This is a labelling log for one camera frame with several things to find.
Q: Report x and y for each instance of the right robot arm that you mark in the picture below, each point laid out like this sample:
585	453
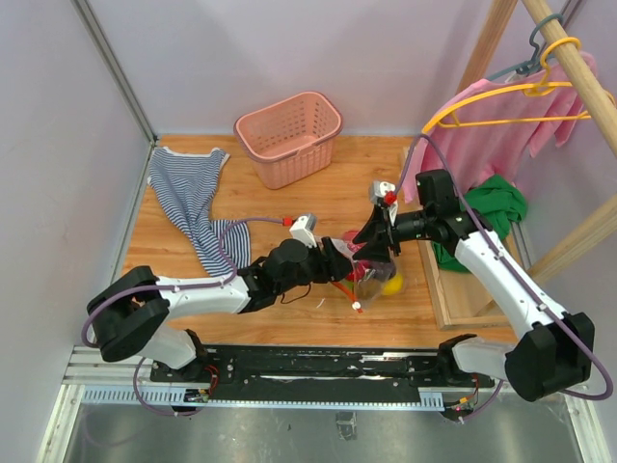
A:
554	347

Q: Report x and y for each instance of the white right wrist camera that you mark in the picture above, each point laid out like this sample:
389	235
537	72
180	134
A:
382	194

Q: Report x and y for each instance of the green tank top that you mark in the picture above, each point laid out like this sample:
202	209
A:
500	202

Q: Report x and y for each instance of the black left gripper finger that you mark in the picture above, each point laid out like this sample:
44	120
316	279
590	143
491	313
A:
340	268
330	250

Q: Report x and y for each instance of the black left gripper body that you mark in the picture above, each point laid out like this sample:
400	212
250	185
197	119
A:
318	268

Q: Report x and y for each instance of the pink shirt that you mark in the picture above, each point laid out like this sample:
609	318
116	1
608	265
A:
476	153

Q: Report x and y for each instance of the yellow clothes hanger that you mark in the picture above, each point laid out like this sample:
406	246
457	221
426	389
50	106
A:
544	99

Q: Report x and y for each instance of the pink plastic basket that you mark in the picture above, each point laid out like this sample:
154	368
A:
291	139

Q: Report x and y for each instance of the blue white striped shirt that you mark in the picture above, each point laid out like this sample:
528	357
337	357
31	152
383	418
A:
185	185

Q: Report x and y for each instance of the fake yellow lemon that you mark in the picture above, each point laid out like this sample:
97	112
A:
393	286

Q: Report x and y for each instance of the clear zip top bag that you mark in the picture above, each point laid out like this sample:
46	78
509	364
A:
357	289

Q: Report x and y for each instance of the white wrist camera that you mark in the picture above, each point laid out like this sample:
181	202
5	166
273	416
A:
302	228
382	194

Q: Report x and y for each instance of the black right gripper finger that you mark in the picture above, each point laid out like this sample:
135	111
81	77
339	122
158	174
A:
376	249
374	225

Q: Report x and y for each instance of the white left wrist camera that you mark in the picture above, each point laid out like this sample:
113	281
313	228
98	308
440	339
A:
302	228

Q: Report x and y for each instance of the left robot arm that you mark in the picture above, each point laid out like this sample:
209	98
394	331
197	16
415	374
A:
130	317

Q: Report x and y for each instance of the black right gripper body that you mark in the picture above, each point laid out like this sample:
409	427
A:
404	227

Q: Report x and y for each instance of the fake red apple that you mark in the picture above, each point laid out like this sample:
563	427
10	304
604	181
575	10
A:
348	239

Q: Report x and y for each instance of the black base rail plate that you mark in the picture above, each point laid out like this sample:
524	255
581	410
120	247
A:
303	375

